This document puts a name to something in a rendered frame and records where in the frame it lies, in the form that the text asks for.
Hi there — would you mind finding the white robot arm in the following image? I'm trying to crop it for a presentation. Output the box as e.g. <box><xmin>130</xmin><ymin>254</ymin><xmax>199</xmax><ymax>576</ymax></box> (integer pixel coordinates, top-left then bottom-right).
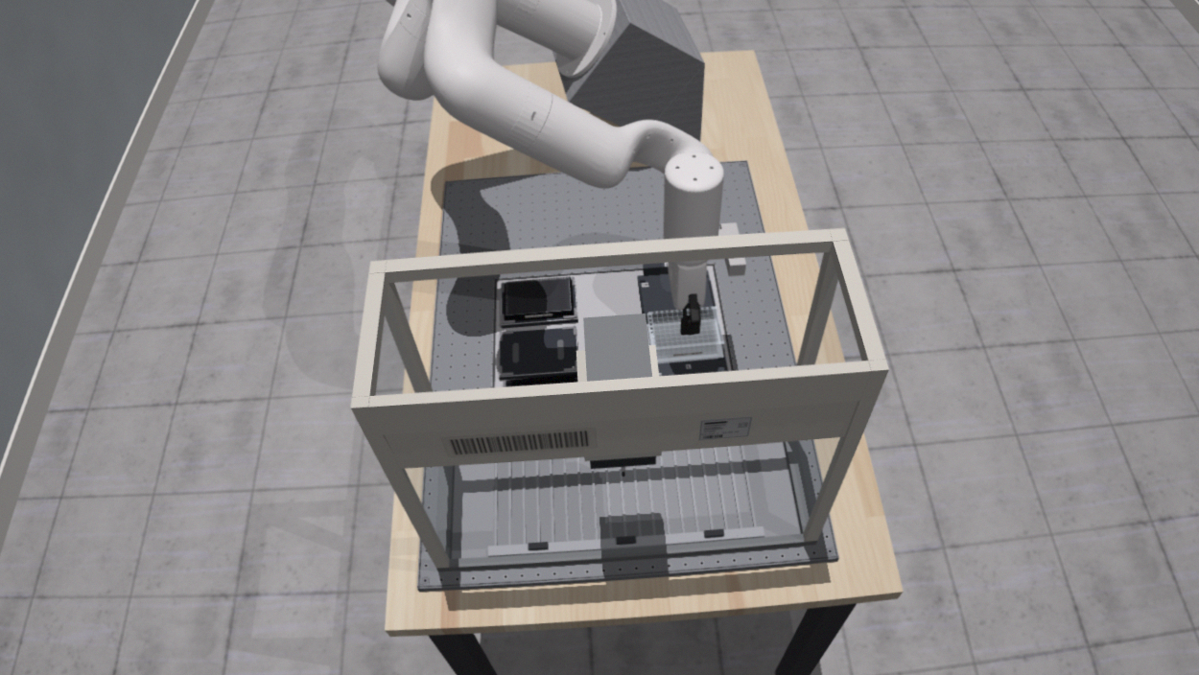
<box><xmin>376</xmin><ymin>0</ymin><xmax>739</xmax><ymax>239</ymax></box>

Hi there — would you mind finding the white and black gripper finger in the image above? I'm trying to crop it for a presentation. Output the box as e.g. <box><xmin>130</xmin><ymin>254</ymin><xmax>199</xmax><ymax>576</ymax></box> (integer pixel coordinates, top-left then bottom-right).
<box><xmin>680</xmin><ymin>294</ymin><xmax>700</xmax><ymax>336</ymax></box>

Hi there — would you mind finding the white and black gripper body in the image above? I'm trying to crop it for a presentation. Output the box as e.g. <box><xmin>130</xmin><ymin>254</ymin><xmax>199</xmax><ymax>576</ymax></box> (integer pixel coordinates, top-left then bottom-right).
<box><xmin>668</xmin><ymin>260</ymin><xmax>709</xmax><ymax>311</ymax></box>

